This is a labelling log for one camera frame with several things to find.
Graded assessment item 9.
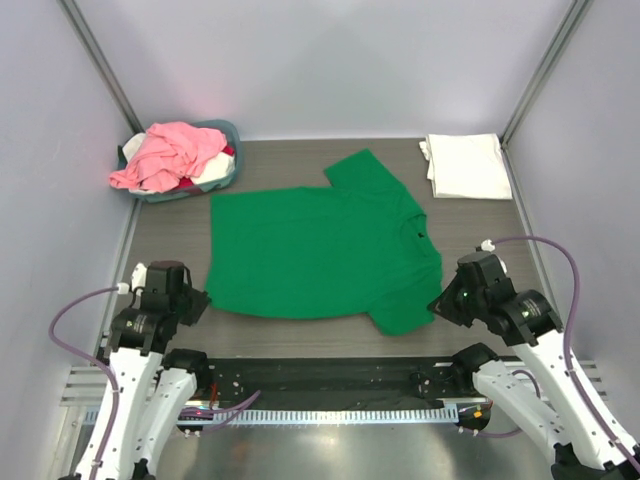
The aluminium front crossbar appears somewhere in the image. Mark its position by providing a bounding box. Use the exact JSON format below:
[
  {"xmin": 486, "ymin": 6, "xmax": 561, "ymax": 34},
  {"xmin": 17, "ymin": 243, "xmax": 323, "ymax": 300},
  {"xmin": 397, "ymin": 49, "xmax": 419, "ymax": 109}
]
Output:
[{"xmin": 60, "ymin": 360, "xmax": 608, "ymax": 407}]

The red t-shirt in basket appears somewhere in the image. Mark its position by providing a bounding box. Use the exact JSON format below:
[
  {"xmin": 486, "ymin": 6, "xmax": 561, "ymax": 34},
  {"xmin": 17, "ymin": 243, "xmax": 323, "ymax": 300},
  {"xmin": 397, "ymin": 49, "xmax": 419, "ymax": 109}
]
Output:
[{"xmin": 168, "ymin": 145, "xmax": 235, "ymax": 194}]

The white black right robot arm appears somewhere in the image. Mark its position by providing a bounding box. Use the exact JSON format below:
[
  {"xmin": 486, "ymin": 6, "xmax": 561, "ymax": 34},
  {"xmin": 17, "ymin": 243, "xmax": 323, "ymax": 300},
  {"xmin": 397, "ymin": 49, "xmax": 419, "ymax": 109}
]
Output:
[{"xmin": 429, "ymin": 250, "xmax": 639, "ymax": 479}]

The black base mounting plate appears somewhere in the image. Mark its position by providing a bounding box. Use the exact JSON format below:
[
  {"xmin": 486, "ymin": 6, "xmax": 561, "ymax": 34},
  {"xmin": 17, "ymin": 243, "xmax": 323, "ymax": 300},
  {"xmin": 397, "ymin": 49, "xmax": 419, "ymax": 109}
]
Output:
[{"xmin": 209, "ymin": 356, "xmax": 479, "ymax": 410}]

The aluminium frame post right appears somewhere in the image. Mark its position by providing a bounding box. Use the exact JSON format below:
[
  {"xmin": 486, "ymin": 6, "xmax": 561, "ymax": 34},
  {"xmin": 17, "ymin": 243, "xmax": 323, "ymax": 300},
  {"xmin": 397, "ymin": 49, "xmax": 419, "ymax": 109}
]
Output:
[{"xmin": 499, "ymin": 0, "xmax": 594, "ymax": 149}]

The white t-shirt in basket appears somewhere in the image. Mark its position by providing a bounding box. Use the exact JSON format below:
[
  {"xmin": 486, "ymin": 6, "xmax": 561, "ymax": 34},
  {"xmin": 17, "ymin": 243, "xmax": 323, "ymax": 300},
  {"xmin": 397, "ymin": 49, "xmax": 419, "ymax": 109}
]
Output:
[{"xmin": 191, "ymin": 152, "xmax": 235, "ymax": 189}]

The pink t-shirt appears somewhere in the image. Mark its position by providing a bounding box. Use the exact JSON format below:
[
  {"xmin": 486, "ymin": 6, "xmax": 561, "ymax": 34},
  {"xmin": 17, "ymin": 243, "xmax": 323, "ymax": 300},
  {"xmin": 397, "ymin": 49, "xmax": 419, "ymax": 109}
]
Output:
[{"xmin": 109, "ymin": 122, "xmax": 231, "ymax": 195}]

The folded white t-shirt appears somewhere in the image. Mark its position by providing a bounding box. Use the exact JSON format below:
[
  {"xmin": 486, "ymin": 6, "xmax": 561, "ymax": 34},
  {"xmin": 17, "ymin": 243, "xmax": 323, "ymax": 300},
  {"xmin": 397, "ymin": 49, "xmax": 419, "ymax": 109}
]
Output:
[{"xmin": 419, "ymin": 133, "xmax": 513, "ymax": 201}]

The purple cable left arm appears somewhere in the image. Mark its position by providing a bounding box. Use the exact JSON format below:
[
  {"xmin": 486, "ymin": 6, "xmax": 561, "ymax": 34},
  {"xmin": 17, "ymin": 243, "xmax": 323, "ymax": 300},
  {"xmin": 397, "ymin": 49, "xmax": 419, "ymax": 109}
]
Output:
[{"xmin": 47, "ymin": 283, "xmax": 262, "ymax": 471}]

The slotted white cable duct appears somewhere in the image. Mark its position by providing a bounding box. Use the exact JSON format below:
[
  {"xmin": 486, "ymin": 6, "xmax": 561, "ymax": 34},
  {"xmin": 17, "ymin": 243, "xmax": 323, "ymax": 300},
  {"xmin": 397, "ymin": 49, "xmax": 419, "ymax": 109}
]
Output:
[{"xmin": 82, "ymin": 405, "xmax": 459, "ymax": 427}]

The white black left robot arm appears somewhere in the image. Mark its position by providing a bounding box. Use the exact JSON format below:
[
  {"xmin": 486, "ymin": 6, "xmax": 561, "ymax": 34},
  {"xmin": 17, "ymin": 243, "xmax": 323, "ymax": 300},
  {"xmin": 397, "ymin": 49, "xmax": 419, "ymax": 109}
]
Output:
[{"xmin": 68, "ymin": 261, "xmax": 212, "ymax": 479}]

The green t-shirt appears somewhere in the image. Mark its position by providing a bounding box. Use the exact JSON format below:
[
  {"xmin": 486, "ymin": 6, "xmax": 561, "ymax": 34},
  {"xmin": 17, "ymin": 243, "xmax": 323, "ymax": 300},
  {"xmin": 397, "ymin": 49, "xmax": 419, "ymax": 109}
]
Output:
[{"xmin": 205, "ymin": 150, "xmax": 443, "ymax": 336}]

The aluminium frame rail left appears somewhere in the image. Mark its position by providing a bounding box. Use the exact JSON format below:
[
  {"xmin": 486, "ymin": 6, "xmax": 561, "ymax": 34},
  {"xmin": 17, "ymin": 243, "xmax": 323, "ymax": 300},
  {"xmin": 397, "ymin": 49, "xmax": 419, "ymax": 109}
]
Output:
[{"xmin": 58, "ymin": 0, "xmax": 151, "ymax": 135}]

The teal plastic laundry basket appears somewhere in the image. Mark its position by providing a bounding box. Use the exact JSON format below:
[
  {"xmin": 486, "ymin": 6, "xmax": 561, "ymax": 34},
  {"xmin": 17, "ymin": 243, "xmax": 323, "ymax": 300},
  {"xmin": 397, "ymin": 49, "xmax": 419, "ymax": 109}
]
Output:
[{"xmin": 115, "ymin": 120, "xmax": 243, "ymax": 203}]

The cream t-shirt in basket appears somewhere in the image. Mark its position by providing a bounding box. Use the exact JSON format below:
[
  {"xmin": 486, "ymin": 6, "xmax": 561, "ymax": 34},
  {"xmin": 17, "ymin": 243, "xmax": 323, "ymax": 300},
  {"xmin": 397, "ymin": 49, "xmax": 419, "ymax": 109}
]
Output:
[{"xmin": 121, "ymin": 133, "xmax": 146, "ymax": 163}]

